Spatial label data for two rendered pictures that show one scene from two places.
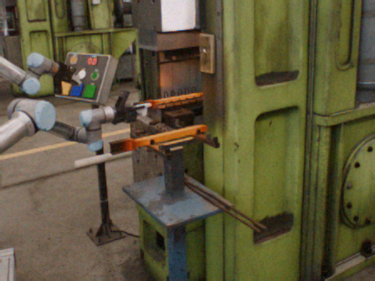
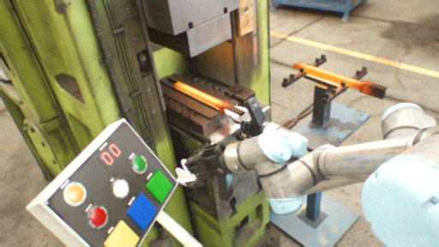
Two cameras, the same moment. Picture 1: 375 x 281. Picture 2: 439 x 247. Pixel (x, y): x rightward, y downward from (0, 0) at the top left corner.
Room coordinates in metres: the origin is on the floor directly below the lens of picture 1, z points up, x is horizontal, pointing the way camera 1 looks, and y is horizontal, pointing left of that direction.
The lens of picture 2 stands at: (2.43, 1.18, 1.77)
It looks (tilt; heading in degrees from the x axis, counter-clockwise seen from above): 36 degrees down; 259
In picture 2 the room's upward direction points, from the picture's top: 7 degrees counter-clockwise
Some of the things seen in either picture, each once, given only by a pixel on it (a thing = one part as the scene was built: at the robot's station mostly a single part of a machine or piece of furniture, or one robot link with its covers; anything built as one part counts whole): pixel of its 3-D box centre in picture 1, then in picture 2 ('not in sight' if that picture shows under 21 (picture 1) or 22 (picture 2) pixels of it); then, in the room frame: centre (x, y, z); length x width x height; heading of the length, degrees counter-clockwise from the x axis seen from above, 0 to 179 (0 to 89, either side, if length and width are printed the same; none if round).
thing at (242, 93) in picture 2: (179, 118); (239, 97); (2.09, -0.09, 0.95); 0.12 x 0.08 x 0.06; 120
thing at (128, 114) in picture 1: (123, 113); (255, 127); (2.11, 0.18, 0.98); 0.12 x 0.08 x 0.09; 120
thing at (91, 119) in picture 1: (92, 118); (290, 142); (2.03, 0.32, 0.98); 0.11 x 0.08 x 0.09; 120
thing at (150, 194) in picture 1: (174, 196); (320, 123); (1.71, -0.04, 0.73); 0.40 x 0.30 x 0.02; 28
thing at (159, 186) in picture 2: (90, 91); (158, 186); (2.50, 0.39, 1.01); 0.07 x 0.05 x 0.07; 55
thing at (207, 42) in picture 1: (207, 53); (244, 14); (2.01, -0.22, 1.27); 0.09 x 0.02 x 0.17; 30
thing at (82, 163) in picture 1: (110, 156); (183, 236); (2.47, 0.30, 0.62); 0.44 x 0.05 x 0.05; 120
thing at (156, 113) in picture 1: (185, 104); (188, 101); (2.32, -0.13, 0.96); 0.42 x 0.20 x 0.09; 120
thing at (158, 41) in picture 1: (183, 36); (173, 22); (2.32, -0.13, 1.32); 0.42 x 0.20 x 0.10; 120
